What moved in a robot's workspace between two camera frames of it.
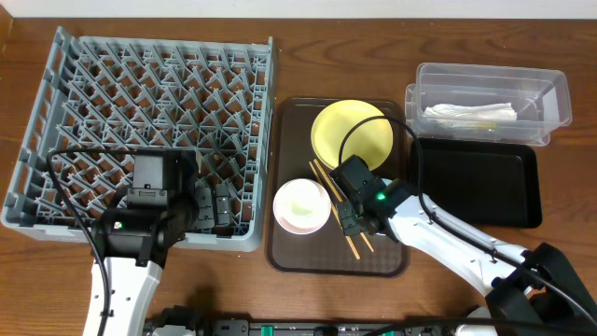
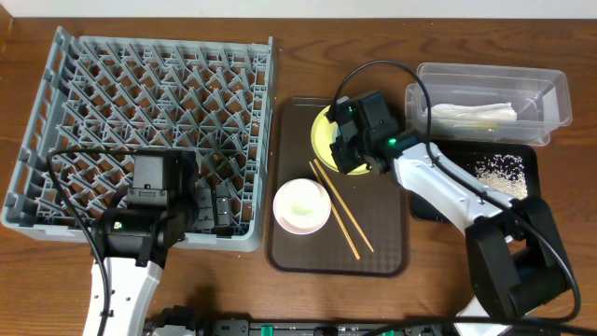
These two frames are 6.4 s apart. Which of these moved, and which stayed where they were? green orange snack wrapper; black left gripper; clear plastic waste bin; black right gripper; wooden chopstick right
Moved: green orange snack wrapper; black right gripper
Stayed: wooden chopstick right; black left gripper; clear plastic waste bin
